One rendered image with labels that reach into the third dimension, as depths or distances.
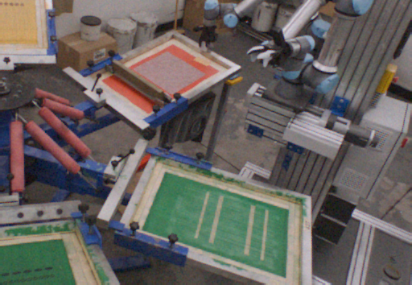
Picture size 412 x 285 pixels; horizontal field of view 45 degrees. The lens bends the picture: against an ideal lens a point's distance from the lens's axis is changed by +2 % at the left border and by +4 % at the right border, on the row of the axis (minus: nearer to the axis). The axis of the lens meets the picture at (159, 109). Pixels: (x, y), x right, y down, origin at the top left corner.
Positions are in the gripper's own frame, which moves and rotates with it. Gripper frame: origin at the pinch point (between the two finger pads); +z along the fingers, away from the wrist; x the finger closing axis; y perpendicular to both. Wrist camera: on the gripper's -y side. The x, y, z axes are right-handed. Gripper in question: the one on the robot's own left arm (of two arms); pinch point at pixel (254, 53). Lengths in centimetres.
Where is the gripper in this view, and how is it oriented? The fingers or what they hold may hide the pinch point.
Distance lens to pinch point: 201.1
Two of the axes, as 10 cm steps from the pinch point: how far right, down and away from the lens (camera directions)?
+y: -0.6, 8.8, 4.6
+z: -7.8, 2.5, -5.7
